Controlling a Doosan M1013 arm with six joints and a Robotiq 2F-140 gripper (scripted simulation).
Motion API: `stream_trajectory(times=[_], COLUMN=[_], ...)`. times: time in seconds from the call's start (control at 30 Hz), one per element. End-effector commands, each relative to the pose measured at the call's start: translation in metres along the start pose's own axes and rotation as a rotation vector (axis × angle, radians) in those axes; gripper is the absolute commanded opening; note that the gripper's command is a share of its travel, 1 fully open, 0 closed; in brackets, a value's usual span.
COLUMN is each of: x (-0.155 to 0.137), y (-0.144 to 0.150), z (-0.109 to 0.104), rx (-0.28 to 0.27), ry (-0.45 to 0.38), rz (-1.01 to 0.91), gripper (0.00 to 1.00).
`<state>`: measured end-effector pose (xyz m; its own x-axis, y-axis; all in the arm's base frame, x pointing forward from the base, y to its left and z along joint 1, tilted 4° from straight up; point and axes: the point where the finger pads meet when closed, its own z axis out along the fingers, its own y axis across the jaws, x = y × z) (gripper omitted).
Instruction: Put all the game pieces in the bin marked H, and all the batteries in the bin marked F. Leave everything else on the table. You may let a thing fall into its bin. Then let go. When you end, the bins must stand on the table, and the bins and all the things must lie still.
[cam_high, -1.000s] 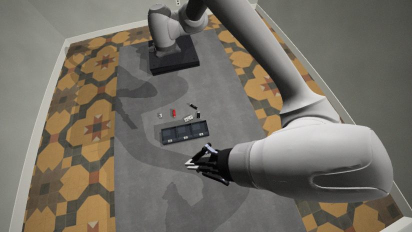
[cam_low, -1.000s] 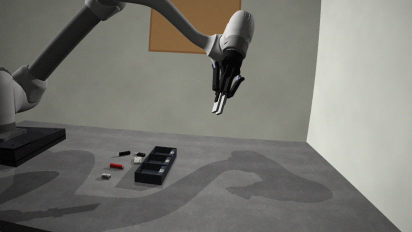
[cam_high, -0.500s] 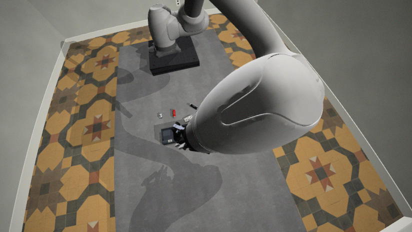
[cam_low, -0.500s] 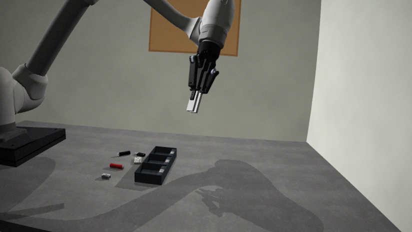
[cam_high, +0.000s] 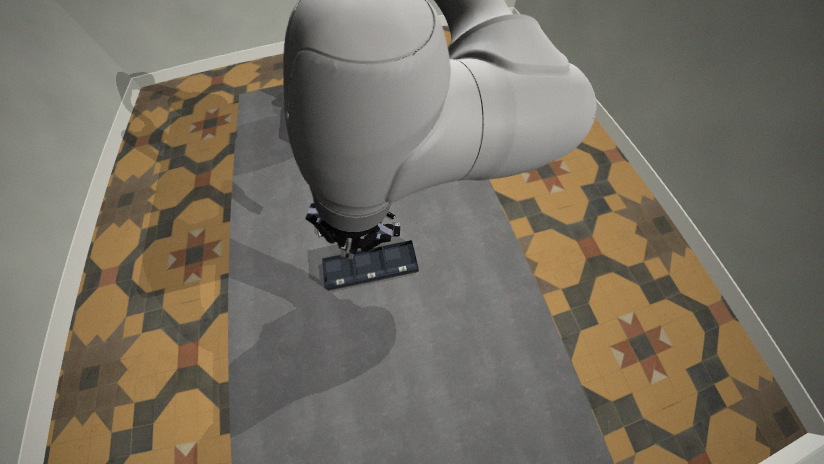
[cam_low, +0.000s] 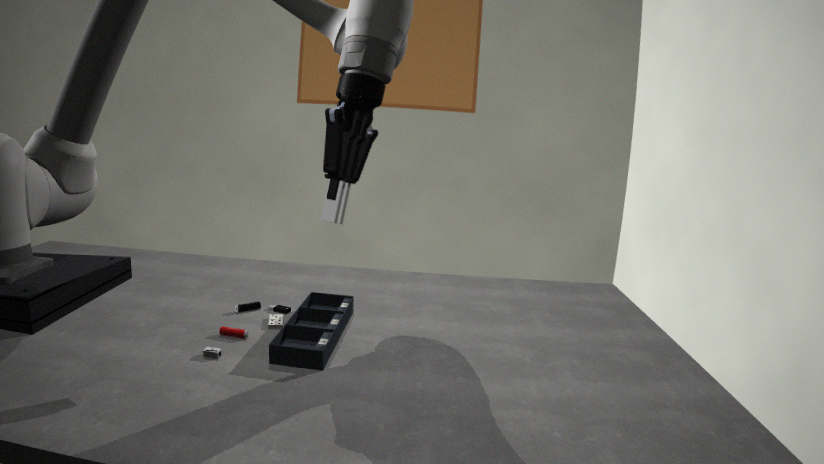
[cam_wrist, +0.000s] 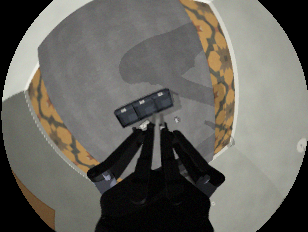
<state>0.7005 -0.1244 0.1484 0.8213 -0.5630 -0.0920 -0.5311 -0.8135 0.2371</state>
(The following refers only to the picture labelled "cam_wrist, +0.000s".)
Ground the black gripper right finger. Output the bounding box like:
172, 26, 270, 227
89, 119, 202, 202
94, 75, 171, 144
159, 113, 225, 206

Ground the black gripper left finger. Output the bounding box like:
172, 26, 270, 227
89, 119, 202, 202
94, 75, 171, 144
87, 113, 156, 205

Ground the black rack of bins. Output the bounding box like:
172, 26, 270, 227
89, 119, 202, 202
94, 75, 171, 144
114, 88, 174, 128

